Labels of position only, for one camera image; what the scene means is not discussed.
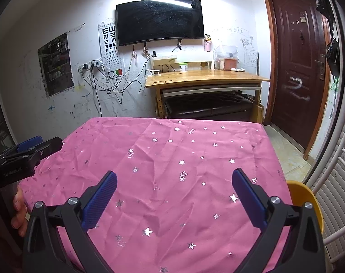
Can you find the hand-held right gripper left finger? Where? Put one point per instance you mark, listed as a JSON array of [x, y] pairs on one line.
[[100, 202]]

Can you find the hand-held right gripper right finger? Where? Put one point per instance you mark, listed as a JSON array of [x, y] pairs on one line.
[[250, 202]]

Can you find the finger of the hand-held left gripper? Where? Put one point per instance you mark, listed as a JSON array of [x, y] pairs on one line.
[[30, 143], [47, 146]]

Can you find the person's left hand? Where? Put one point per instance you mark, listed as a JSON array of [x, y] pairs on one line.
[[19, 213]]

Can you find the yellow plastic chair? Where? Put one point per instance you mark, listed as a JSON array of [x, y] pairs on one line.
[[303, 196]]

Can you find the pink star-print tablecloth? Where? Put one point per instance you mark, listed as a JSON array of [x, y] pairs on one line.
[[175, 193]]

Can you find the white power strip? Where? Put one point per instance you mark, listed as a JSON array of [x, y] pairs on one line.
[[84, 68]]

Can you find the white metal chair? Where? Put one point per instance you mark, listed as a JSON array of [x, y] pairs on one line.
[[340, 233]]

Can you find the black leather bench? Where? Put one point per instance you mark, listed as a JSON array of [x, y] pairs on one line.
[[206, 105]]

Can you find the white eye chart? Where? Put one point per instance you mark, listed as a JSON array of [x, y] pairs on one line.
[[110, 48]]

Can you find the small white device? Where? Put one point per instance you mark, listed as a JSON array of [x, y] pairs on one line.
[[154, 71]]

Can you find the wooden desk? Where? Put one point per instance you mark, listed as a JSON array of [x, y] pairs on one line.
[[206, 76]]

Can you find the small white cloth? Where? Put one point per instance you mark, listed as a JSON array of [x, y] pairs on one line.
[[237, 69]]

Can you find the pink storage box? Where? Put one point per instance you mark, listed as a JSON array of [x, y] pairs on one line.
[[229, 63]]

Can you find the white wooden desk shelf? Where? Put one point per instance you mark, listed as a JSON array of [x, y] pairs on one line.
[[164, 60]]

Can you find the dark red door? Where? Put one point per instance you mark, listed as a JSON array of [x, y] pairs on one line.
[[294, 62]]

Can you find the white jar green lid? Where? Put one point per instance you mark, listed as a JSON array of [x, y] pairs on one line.
[[184, 68]]

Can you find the clear plastic container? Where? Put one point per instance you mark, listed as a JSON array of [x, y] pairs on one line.
[[226, 51]]

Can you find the dark wall recess shelf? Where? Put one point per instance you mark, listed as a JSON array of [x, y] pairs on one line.
[[56, 65]]

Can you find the pink wall cup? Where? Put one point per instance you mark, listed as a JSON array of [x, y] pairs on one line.
[[208, 46]]

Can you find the black wall television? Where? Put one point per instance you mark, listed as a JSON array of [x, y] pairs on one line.
[[161, 21]]

